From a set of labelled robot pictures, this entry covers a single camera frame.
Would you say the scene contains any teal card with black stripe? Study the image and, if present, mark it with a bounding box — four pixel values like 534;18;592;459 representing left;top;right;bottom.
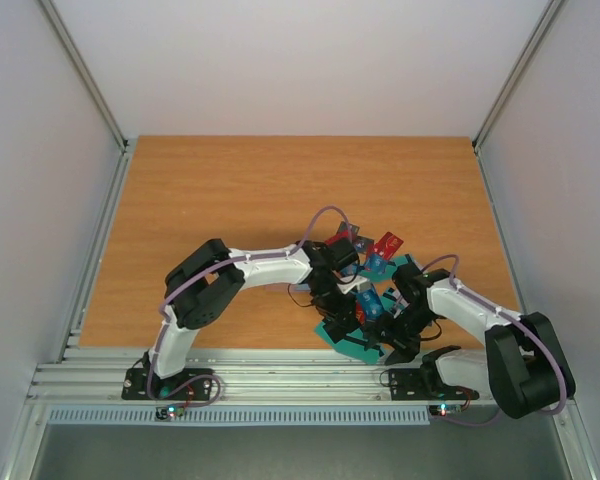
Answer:
333;335;385;365

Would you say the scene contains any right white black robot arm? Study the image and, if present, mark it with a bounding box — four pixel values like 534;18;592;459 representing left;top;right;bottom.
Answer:
362;264;576;419

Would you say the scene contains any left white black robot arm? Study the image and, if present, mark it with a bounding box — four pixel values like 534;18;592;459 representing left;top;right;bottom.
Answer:
145;239;372;398

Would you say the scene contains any teal card under black card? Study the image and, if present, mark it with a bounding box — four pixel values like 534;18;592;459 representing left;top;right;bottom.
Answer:
314;322;331;346

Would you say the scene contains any blue visa card centre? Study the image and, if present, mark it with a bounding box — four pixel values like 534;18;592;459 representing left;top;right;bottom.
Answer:
356;287;385;321

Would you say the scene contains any teal card centre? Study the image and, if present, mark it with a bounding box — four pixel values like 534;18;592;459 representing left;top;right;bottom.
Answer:
357;267;396;283

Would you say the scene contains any teal card right upper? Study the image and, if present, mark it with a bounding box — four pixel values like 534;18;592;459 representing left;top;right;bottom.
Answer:
391;254;422;270

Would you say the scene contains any red card top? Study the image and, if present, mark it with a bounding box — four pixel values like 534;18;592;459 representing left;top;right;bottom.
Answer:
372;231;404;260

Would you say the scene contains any right small circuit board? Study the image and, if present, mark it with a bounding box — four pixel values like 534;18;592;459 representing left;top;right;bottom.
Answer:
429;403;464;417

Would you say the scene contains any small circuit board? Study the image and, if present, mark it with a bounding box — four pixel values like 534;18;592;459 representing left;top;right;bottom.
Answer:
155;405;186;421
429;403;464;417

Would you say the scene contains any left small circuit board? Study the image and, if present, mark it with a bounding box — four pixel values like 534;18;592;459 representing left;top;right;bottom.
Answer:
155;405;186;421

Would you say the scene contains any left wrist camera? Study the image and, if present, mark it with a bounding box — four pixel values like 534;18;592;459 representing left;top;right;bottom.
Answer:
338;277;373;294

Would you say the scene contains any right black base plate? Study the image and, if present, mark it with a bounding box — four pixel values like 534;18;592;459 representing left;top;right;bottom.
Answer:
384;368;480;401

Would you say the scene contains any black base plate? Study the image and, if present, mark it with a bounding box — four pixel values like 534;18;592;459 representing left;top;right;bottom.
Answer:
384;368;480;401
121;367;214;401

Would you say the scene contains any grey slotted cable duct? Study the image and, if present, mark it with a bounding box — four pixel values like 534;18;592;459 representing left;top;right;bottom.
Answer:
47;405;429;427

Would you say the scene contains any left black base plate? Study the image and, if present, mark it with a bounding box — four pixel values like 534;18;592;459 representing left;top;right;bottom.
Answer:
121;367;214;401

